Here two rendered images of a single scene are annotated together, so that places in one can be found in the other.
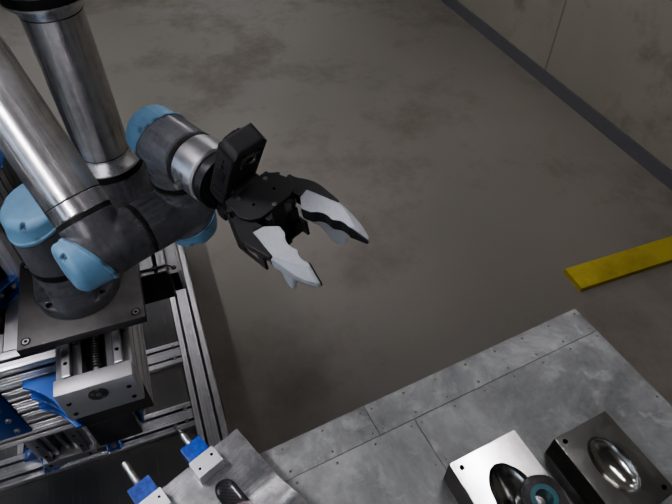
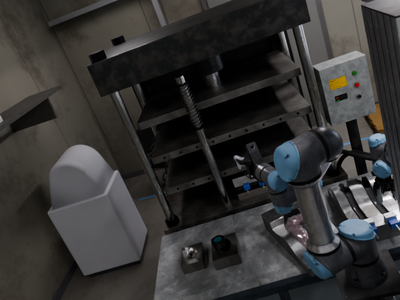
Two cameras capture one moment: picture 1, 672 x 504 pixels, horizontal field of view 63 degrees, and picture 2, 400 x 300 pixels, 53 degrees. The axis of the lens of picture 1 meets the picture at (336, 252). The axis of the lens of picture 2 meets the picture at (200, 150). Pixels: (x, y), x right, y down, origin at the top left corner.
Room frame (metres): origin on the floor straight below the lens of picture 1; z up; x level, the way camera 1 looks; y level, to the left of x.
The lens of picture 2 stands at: (1.87, 0.79, 2.22)
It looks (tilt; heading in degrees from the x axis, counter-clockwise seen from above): 22 degrees down; 214
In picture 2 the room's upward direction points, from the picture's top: 21 degrees counter-clockwise
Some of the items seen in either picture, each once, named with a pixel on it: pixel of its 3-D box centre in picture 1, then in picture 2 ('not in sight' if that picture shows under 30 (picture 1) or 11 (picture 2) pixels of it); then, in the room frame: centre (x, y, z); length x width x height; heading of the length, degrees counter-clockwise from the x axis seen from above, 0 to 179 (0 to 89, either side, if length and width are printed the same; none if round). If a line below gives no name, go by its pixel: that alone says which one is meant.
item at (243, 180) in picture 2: not in sight; (249, 168); (-0.51, -0.44, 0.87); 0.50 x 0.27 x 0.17; 26
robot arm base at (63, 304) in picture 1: (70, 271); (363, 263); (0.67, 0.49, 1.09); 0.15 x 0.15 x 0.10
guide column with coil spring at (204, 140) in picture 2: not in sight; (213, 166); (-0.18, -0.53, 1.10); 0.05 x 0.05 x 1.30
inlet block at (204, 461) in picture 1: (193, 449); not in sight; (0.43, 0.27, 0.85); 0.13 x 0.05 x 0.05; 43
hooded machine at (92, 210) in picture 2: not in sight; (92, 208); (-0.45, -2.20, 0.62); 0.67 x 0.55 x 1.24; 111
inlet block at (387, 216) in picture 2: not in sight; (394, 224); (0.19, 0.56, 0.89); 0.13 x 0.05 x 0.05; 26
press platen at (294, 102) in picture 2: not in sight; (225, 118); (-0.60, -0.55, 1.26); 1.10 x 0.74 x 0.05; 116
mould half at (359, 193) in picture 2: not in sight; (363, 202); (-0.03, 0.40, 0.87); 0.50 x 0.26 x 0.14; 26
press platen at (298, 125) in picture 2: not in sight; (236, 147); (-0.60, -0.55, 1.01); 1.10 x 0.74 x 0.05; 116
